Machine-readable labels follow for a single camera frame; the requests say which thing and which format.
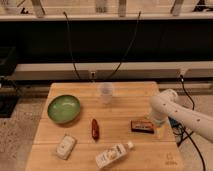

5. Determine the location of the white ceramic cup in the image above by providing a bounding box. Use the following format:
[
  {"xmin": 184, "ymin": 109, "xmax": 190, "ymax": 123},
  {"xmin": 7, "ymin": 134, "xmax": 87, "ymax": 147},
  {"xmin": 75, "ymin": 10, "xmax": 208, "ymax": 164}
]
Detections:
[{"xmin": 99, "ymin": 82, "xmax": 114, "ymax": 104}]

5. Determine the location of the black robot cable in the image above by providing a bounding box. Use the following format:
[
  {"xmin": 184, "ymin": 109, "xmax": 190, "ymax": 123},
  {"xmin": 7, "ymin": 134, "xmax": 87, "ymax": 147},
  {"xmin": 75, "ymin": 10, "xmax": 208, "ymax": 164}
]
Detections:
[{"xmin": 169, "ymin": 74, "xmax": 208, "ymax": 171}]

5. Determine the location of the right black hanging cable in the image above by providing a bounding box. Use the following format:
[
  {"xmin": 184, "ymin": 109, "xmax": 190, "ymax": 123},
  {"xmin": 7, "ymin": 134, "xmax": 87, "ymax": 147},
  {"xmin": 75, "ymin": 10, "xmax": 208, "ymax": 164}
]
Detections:
[{"xmin": 106, "ymin": 10, "xmax": 142, "ymax": 81}]

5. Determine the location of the green bowl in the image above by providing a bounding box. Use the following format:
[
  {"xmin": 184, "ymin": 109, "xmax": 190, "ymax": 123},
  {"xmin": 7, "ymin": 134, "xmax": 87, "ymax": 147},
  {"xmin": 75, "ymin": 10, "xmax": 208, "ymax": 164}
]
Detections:
[{"xmin": 47, "ymin": 95, "xmax": 80, "ymax": 124}]

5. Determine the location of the left black hanging cable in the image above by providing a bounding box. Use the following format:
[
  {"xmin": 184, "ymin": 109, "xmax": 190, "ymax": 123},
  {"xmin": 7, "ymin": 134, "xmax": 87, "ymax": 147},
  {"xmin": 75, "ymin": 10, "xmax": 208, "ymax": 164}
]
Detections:
[{"xmin": 62, "ymin": 11, "xmax": 82, "ymax": 81}]

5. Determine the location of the right white wall outlet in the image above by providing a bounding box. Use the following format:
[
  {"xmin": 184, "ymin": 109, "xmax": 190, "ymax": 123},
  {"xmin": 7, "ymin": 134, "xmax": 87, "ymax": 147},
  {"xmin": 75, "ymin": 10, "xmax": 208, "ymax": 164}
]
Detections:
[{"xmin": 179, "ymin": 68, "xmax": 188, "ymax": 77}]

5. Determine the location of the black hanging cable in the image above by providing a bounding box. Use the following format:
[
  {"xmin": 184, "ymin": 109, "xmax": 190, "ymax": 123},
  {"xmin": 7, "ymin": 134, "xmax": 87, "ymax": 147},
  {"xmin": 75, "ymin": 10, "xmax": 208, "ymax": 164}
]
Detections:
[
  {"xmin": 62, "ymin": 11, "xmax": 82, "ymax": 81},
  {"xmin": 106, "ymin": 10, "xmax": 142, "ymax": 81}
]

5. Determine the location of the white plastic bottle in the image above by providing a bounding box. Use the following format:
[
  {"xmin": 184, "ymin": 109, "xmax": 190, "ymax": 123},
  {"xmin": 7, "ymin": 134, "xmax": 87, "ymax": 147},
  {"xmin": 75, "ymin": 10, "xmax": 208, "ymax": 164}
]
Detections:
[{"xmin": 95, "ymin": 141, "xmax": 134, "ymax": 169}]

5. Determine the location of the dark rectangular eraser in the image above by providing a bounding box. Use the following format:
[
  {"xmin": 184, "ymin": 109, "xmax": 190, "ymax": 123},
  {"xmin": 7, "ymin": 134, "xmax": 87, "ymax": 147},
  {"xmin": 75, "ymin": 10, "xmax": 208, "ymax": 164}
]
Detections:
[{"xmin": 131, "ymin": 120, "xmax": 154, "ymax": 134}]

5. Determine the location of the black equipment on left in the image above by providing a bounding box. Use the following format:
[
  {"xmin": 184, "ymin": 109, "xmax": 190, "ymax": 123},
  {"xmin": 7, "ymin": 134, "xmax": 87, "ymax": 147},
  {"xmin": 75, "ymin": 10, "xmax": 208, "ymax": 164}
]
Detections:
[{"xmin": 0, "ymin": 46, "xmax": 19, "ymax": 118}]

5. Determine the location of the red chili pepper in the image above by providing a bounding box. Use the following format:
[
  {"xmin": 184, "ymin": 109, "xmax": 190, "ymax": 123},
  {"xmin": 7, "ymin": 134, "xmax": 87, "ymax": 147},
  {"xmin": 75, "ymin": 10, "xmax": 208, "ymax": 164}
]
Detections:
[{"xmin": 92, "ymin": 119, "xmax": 99, "ymax": 140}]

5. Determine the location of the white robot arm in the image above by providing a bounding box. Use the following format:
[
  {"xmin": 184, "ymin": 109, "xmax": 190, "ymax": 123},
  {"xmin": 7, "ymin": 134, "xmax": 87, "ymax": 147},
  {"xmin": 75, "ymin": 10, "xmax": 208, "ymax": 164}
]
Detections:
[{"xmin": 150, "ymin": 89, "xmax": 213, "ymax": 143}]

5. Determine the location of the white wall outlet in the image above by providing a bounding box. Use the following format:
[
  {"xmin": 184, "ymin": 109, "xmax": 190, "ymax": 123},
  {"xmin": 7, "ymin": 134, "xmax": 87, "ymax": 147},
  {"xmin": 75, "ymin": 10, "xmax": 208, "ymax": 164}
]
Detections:
[
  {"xmin": 89, "ymin": 70, "xmax": 97, "ymax": 82},
  {"xmin": 179, "ymin": 68, "xmax": 188, "ymax": 77}
]

